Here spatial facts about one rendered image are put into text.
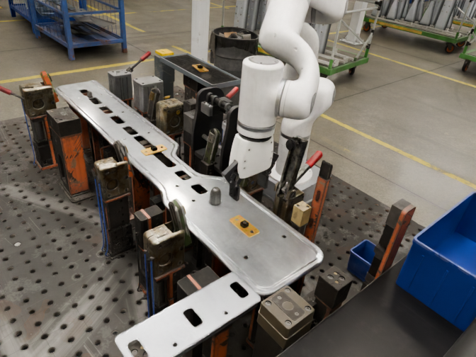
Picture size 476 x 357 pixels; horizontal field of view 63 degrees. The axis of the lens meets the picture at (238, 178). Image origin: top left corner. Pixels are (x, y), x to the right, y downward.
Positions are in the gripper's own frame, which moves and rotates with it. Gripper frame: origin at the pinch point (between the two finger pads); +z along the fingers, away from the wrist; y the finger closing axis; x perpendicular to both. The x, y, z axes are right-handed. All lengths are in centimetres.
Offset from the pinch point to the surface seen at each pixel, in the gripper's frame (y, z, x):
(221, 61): -190, 66, -252
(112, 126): 4, 12, -69
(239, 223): 0.6, 11.6, -1.1
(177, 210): 18.0, 1.2, -3.8
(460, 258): -33, 9, 41
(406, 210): -14.7, -7.8, 31.6
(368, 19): -678, 90, -404
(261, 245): 1.2, 11.9, 8.1
